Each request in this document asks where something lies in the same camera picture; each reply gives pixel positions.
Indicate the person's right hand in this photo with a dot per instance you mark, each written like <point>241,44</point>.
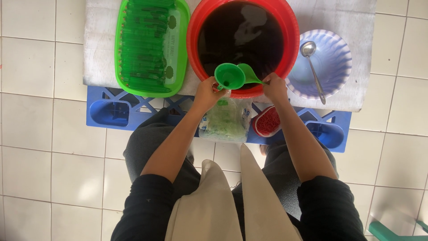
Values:
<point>276,90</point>

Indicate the person's left hand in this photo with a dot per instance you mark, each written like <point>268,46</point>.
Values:
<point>205,95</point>

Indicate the person's left fingers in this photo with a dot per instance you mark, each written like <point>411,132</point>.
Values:
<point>217,87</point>

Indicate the person's right fingers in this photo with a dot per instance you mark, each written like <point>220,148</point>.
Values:
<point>269,82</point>

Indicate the green plastic funnel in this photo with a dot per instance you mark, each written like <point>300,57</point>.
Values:
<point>229,77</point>

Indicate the green plastic scoop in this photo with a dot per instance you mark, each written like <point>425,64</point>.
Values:
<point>249,75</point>

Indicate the clear bag of plastic wrappers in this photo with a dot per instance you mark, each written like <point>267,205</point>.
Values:
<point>225,120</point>

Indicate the container of red rubber bands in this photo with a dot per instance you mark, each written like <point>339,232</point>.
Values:
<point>266,122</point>

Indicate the red plastic basin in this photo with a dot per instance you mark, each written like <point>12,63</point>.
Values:
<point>243,47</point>

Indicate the metal spoon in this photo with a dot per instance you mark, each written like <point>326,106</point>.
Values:
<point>312,65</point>

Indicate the dark liquid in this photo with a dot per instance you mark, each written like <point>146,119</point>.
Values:
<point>240,36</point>

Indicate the purple white striped bowl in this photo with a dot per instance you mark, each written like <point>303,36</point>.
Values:
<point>322,65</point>

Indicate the green plastic tray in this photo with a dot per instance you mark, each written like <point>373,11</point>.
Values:
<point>152,47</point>

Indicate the pile of green filled tubes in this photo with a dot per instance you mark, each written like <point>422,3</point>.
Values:
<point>147,47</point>

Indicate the white wooden board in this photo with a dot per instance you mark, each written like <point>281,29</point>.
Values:
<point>334,20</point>

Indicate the blue plastic crate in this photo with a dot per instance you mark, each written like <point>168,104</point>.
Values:
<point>110,112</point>

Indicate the green plastic chair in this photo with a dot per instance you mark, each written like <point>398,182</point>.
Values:
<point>396,231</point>

